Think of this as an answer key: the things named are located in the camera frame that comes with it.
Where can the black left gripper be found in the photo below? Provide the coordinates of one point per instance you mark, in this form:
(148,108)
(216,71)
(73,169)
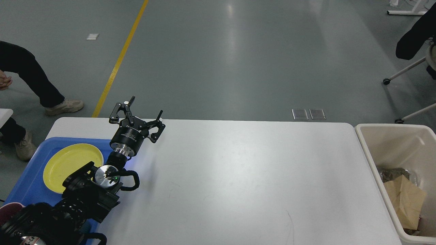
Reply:
(132,130)

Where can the yellow plate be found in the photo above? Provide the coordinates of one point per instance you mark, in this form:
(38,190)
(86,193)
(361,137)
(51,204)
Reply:
(69,159)

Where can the brown paper bag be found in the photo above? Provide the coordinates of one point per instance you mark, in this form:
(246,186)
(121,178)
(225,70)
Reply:
(407,200)

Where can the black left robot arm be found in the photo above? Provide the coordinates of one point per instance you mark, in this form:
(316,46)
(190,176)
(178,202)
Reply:
(90,191)

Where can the blue plastic tray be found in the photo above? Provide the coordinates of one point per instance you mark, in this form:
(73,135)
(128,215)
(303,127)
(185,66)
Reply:
(30,188)

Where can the white side table corner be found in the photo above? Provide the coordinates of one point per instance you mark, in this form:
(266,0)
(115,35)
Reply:
(5,114)

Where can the person in black trousers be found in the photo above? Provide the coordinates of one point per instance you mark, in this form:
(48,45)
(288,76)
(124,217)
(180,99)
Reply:
(19,60)

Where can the pink mug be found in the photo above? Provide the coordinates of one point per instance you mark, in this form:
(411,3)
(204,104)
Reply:
(8,210)

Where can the silver floor socket plates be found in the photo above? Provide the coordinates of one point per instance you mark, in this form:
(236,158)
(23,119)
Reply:
(314,114)

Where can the foil wrapped trash in bin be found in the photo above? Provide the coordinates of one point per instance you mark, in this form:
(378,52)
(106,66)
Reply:
(388,174)

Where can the cream plastic bin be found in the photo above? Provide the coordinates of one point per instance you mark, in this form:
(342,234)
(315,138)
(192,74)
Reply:
(411,147)

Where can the white table leg frame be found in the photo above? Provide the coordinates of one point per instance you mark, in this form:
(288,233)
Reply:
(418,8)

